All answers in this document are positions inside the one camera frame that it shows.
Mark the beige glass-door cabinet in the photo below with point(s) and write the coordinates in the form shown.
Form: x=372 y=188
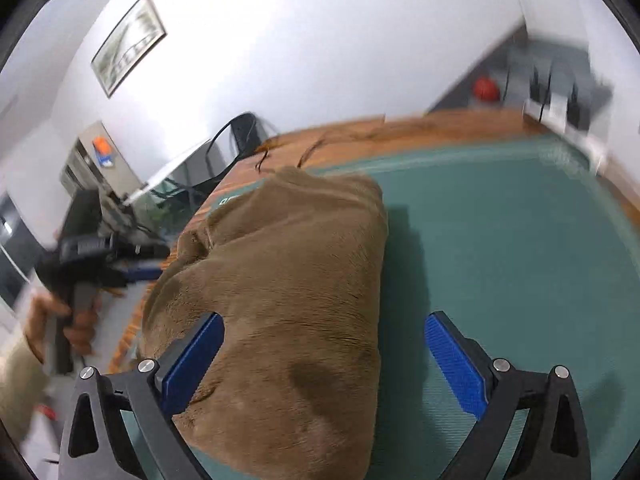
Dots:
x=85 y=165

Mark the black power adapter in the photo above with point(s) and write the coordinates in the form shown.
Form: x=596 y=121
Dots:
x=579 y=107
x=541 y=87

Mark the green table mat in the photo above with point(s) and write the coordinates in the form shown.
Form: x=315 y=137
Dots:
x=500 y=235

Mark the orange blue sign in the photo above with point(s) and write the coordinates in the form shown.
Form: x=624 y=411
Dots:
x=104 y=152

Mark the white power strip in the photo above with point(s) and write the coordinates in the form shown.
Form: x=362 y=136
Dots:
x=560 y=110

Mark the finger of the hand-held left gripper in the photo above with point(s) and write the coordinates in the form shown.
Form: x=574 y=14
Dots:
x=140 y=274
x=145 y=251

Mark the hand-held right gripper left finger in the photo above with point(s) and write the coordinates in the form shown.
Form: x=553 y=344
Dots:
x=195 y=360

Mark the red ball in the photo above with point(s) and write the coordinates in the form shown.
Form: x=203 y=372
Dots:
x=486 y=89

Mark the glass top table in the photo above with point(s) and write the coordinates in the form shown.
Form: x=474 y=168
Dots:
x=170 y=172

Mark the person's left forearm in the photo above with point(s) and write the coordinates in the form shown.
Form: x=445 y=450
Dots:
x=20 y=385

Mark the person's left hand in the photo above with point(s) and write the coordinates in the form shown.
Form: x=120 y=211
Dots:
x=82 y=332

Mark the brown fleece cloth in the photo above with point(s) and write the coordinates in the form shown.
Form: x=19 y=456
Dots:
x=285 y=285

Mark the framed wall picture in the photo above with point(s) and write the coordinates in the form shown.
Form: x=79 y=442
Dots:
x=127 y=45

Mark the black metal chair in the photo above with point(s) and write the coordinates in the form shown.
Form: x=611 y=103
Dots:
x=247 y=135

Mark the grey steps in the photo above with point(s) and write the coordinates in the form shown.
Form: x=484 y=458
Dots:
x=565 y=60

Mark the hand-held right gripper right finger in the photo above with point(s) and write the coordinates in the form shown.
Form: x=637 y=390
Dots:
x=455 y=360

